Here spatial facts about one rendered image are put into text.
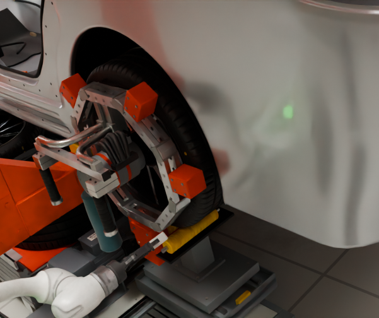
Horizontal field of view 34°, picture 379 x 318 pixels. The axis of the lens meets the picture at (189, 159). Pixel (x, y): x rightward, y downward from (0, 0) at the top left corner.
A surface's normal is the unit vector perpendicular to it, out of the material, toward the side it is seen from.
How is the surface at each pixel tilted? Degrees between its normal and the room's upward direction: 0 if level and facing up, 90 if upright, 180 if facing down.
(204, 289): 0
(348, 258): 0
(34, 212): 90
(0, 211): 90
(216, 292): 0
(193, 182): 90
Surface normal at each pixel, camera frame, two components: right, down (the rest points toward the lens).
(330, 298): -0.22, -0.84
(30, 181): 0.66, 0.24
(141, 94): 0.20, -0.55
